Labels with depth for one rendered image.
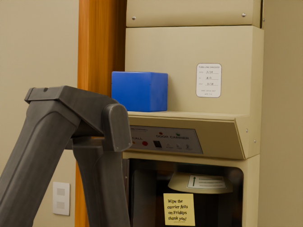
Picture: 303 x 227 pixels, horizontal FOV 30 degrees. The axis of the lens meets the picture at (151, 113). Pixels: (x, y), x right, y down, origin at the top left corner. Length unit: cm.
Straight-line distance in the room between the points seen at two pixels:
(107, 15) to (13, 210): 80
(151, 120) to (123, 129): 43
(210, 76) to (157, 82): 12
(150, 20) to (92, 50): 16
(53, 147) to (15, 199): 9
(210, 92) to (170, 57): 13
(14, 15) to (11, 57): 15
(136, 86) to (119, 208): 46
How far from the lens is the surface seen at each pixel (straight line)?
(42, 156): 76
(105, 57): 142
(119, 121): 82
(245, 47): 130
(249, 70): 129
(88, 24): 136
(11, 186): 75
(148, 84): 126
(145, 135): 130
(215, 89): 131
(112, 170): 85
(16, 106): 213
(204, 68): 132
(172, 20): 136
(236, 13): 131
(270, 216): 176
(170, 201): 136
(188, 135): 126
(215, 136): 123
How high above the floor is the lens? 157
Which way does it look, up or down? 3 degrees down
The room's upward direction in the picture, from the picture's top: 1 degrees clockwise
